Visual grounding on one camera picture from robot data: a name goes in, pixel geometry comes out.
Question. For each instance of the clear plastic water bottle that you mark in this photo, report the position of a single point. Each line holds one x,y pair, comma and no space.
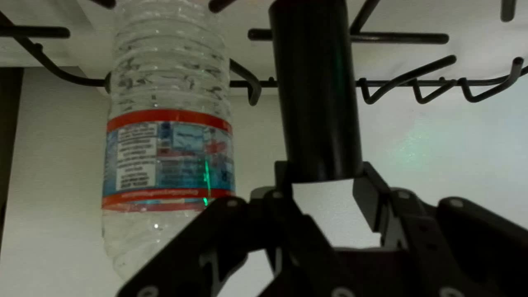
168,138

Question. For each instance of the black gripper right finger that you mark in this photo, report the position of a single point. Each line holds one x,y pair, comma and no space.
452,248

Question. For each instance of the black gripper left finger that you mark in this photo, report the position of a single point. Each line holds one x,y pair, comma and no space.
201,260

